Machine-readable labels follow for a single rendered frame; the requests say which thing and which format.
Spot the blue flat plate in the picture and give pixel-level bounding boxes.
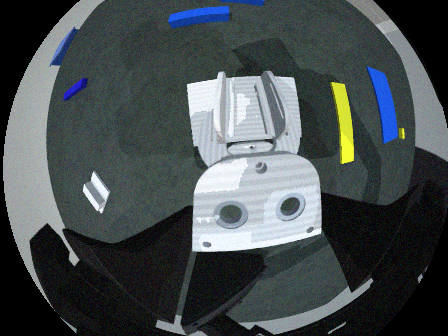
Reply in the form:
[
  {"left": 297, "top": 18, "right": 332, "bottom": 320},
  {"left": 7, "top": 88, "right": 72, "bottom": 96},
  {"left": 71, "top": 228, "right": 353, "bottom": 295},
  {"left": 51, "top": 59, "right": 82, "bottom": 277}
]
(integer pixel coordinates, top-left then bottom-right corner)
[{"left": 365, "top": 67, "right": 399, "bottom": 144}]

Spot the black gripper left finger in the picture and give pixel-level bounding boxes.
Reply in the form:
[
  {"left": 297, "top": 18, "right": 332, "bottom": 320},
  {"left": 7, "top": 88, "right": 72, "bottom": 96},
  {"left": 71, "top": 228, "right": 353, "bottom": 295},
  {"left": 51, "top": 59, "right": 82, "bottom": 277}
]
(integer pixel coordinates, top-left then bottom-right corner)
[{"left": 63, "top": 205, "right": 193, "bottom": 324}]

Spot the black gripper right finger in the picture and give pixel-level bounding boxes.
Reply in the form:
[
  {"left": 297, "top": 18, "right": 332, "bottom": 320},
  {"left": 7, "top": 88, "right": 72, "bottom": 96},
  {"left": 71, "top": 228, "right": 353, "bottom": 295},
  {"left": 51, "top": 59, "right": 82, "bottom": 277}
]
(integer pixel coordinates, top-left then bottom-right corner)
[{"left": 320, "top": 184, "right": 420, "bottom": 293}]

